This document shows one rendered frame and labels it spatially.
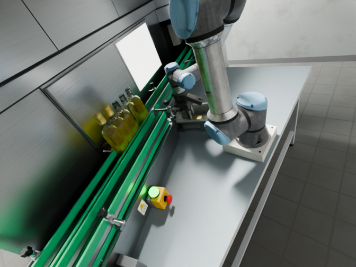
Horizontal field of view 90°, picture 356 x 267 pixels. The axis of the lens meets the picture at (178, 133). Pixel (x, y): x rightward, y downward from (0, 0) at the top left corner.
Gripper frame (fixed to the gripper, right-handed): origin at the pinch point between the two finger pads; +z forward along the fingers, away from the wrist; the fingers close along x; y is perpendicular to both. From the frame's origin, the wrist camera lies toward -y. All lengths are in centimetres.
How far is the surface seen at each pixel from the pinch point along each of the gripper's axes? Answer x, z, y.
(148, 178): 48.1, -6.3, 8.3
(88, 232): 74, -12, 19
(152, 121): 16.5, -13.0, 16.4
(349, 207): 8, 80, -90
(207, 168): 32.9, 5.6, -13.7
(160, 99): -2.8, -14.3, 17.9
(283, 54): -219, 67, -74
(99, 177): 54, -14, 27
